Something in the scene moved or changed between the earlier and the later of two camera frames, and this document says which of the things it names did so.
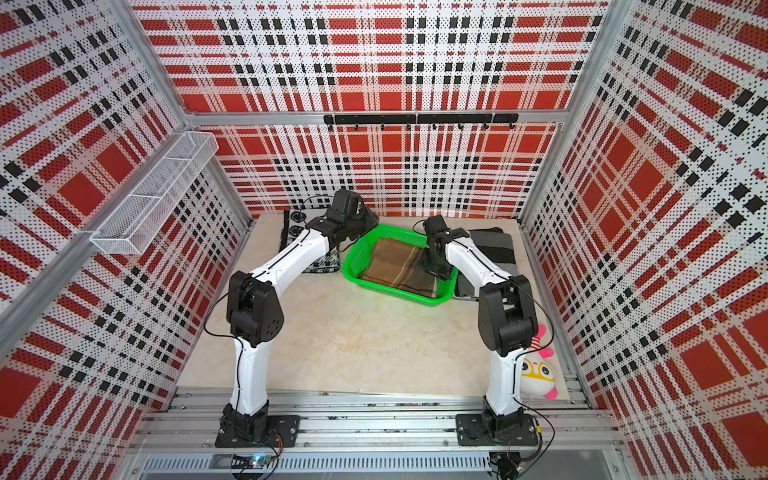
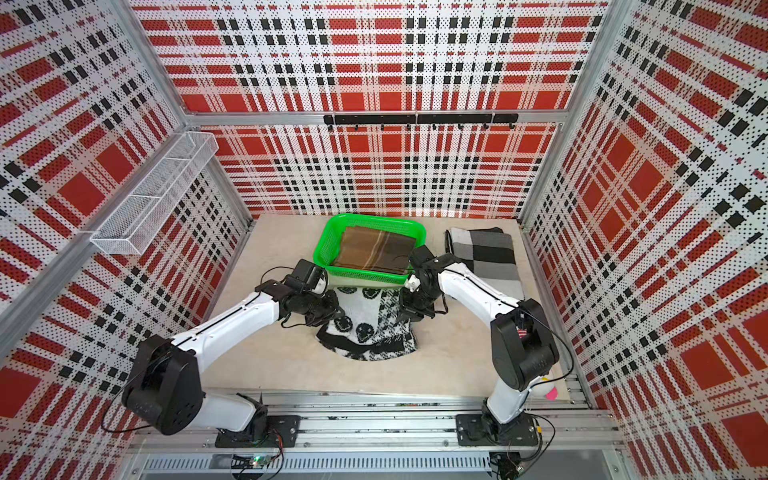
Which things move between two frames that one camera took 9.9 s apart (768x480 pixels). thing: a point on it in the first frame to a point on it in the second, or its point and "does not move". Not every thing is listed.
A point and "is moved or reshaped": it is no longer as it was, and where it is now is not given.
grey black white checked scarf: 496,248 does not move
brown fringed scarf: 394,262 is moved or reshaped
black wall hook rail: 412,119 does not move
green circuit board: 257,461 does not move
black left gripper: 372,220 to 331,312
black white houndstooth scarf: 295,221 to 369,328
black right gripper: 443,274 to 406,308
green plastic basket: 359,248 is moved or reshaped
